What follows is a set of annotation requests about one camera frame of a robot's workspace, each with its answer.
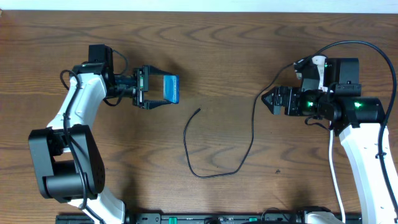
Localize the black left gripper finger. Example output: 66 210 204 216
144 100 171 110
149 65 171 76

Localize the blue Galaxy smartphone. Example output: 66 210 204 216
163 75 179 104

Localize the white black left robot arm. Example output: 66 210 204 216
28 62 179 223

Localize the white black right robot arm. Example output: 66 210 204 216
261 55 397 223

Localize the white power strip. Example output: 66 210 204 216
294 54 335 94

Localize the black charger cable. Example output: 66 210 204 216
183 53 327 179

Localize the white power strip cord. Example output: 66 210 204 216
328 129 346 224

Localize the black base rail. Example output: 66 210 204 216
55 207 365 224

